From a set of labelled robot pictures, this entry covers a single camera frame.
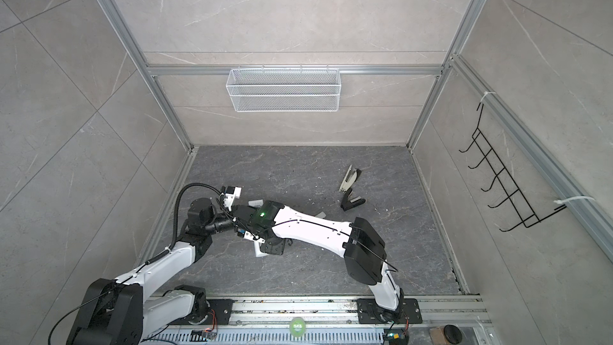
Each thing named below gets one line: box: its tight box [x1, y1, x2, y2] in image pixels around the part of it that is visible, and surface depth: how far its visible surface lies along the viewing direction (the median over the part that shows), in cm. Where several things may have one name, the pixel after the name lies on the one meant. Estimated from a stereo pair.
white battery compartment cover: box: [247, 198, 264, 207], surface depth 80 cm
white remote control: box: [253, 241, 269, 258], surface depth 74 cm
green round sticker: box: [288, 317, 306, 338], surface depth 73 cm
